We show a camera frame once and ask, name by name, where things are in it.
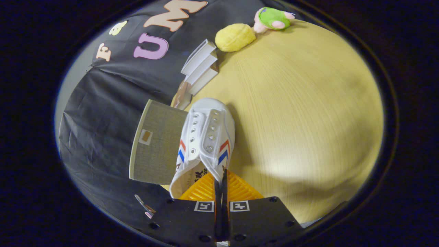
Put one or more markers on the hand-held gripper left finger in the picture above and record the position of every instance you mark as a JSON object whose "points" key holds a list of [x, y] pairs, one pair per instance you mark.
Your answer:
{"points": [[192, 223]]}

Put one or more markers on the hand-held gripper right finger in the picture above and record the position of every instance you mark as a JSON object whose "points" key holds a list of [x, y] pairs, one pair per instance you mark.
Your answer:
{"points": [[260, 223]]}

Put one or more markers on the grey fabric storage box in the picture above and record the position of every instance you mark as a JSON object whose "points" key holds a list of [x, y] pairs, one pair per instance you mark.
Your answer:
{"points": [[157, 154]]}

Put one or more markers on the white canvas shoe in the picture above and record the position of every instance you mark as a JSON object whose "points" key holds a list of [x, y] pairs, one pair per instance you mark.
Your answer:
{"points": [[209, 127]]}

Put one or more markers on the brown book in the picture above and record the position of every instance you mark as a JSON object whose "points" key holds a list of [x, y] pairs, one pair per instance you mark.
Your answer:
{"points": [[181, 97]]}

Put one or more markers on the black backdrop cloth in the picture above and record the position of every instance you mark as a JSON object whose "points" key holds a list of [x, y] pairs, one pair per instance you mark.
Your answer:
{"points": [[103, 120]]}

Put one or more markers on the thick beige-edged book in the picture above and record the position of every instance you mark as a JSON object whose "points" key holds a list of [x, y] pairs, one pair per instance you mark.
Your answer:
{"points": [[205, 81]]}

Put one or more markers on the plain white book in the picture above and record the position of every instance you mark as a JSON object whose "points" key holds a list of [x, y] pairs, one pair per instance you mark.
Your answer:
{"points": [[204, 69]]}

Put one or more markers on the white book with photo cover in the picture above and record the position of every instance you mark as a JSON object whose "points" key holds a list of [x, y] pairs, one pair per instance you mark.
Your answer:
{"points": [[199, 56]]}

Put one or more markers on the yellow plush bun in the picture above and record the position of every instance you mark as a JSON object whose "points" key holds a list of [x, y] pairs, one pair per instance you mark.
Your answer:
{"points": [[235, 37]]}

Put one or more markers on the green pink plush toy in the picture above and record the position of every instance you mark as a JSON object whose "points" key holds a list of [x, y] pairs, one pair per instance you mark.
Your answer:
{"points": [[272, 19]]}

